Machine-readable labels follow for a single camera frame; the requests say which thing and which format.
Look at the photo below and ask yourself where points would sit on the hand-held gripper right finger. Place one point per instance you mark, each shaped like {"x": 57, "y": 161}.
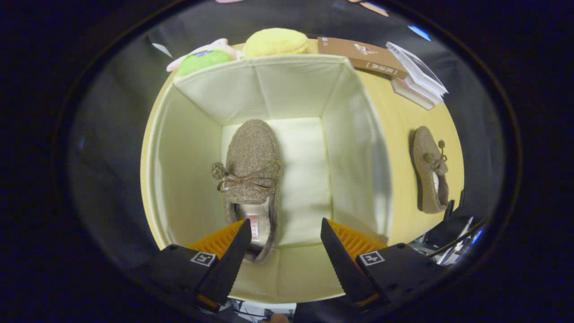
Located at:
{"x": 343, "y": 264}

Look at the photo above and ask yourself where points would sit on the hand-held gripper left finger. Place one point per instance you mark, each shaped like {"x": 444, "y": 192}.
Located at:
{"x": 231, "y": 264}

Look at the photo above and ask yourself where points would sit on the cream fabric storage box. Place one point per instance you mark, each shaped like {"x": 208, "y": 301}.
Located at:
{"x": 197, "y": 157}

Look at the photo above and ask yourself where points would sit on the brown fuzzy shoe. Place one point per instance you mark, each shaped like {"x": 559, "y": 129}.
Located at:
{"x": 251, "y": 148}
{"x": 423, "y": 157}

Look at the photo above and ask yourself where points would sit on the brown cardboard box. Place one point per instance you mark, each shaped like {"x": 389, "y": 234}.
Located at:
{"x": 358, "y": 56}

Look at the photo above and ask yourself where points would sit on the black equipment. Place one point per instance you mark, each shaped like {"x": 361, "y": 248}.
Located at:
{"x": 450, "y": 226}

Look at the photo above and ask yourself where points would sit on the black backdrop cloth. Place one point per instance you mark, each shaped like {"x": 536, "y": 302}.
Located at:
{"x": 112, "y": 134}

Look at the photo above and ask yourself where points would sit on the pale pink book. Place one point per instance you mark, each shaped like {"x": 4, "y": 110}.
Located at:
{"x": 410, "y": 95}

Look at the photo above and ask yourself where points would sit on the plain white book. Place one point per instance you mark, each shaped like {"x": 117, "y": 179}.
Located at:
{"x": 423, "y": 92}

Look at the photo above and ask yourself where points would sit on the pink and green plush toy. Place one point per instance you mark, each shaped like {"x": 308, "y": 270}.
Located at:
{"x": 202, "y": 60}

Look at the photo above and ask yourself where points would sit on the yellow round plush toy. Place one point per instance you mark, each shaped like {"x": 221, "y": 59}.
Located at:
{"x": 276, "y": 42}

